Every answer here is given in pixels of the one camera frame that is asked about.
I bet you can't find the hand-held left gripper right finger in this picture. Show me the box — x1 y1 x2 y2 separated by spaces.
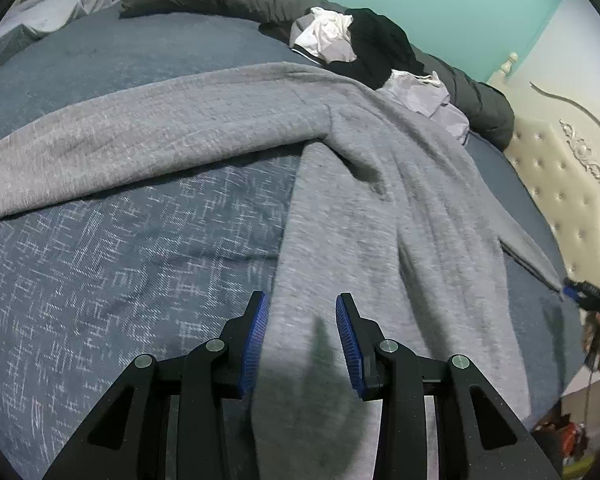
335 292 561 480

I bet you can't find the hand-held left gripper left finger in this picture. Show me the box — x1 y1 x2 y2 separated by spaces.
42 290 270 480

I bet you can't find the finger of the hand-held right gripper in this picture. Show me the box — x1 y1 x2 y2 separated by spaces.
561 282 588 307

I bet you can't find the grey sweater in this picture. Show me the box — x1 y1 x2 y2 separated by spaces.
0 61 576 480

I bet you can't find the cream tufted headboard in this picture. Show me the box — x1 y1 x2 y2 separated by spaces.
487 51 600 291

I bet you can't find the orange packet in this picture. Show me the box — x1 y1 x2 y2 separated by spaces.
532 421 588 461

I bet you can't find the bed with blue sheet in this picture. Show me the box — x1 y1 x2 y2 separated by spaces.
0 7 588 480

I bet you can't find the lavender garment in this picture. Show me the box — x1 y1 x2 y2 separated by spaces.
380 70 471 146

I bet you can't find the black sweater with white cuff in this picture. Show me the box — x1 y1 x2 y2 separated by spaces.
325 7 426 91

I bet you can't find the white and grey garment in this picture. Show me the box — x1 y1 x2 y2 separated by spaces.
289 6 358 66

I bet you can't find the light grey cloth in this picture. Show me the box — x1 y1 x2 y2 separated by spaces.
0 0 118 61

